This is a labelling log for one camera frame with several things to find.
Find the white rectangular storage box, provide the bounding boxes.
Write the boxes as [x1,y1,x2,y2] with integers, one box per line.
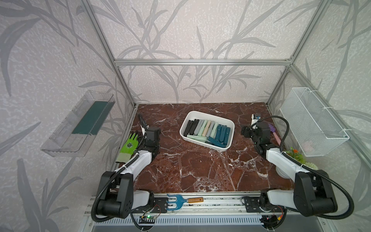
[179,111,235,152]

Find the mint pruning pliers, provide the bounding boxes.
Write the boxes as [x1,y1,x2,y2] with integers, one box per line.
[187,134,208,143]
[210,122,219,138]

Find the grey pruning pliers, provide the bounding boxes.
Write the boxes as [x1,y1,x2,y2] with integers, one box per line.
[206,121,215,137]

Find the grey-blue pruning pliers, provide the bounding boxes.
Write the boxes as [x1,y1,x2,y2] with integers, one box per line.
[193,119,204,135]

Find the mint pruning pliers diagonal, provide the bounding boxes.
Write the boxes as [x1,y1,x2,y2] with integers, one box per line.
[198,120,208,136]

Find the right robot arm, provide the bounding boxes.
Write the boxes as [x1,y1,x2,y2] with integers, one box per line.
[241,119,355,220]

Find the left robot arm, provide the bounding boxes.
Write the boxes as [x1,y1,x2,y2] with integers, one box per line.
[91,127,161,222]

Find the purple pink silicone spatula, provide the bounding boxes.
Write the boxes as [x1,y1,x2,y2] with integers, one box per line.
[268,123,281,145]

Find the green gardening glove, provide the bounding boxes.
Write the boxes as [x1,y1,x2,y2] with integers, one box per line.
[116,133,139,163]

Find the potted artificial flower plant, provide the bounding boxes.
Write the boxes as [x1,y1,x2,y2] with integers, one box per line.
[269,148,318,182]

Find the blue garden hand fork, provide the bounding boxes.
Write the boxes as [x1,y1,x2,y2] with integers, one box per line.
[166,194,204,211]

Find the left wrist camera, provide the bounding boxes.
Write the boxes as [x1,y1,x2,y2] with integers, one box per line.
[138,114,148,135]

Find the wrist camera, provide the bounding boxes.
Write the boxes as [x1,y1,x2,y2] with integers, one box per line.
[138,114,148,135]
[251,114,261,125]

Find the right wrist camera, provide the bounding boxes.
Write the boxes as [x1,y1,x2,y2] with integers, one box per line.
[251,114,261,125]

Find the white wire mesh basket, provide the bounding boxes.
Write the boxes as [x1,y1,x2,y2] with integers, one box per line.
[280,87,349,157]

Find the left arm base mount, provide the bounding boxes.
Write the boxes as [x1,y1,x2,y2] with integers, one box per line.
[131,197,169,214]

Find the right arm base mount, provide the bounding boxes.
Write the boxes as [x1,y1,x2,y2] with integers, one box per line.
[241,195,284,215]

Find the clear plastic wall shelf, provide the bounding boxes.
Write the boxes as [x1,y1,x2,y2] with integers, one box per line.
[41,90,116,158]

